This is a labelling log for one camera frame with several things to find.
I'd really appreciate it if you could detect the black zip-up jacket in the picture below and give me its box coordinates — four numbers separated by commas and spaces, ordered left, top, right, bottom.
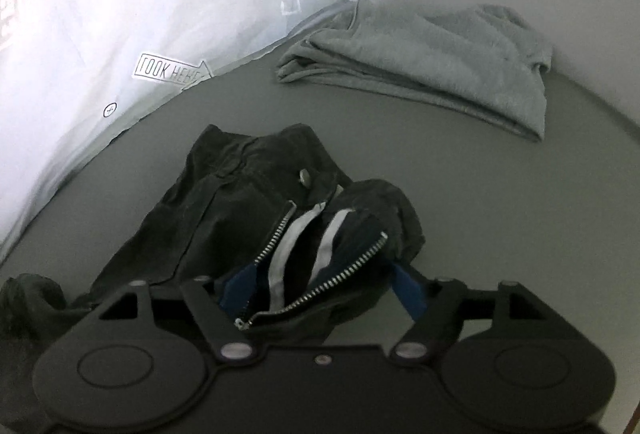
1, 124, 424, 347

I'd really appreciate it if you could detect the folded grey garment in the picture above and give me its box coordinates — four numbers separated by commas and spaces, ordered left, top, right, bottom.
277, 0, 553, 142

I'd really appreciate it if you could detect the white translucent storage bag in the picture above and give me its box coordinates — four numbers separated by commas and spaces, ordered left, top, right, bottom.
1, 0, 346, 255

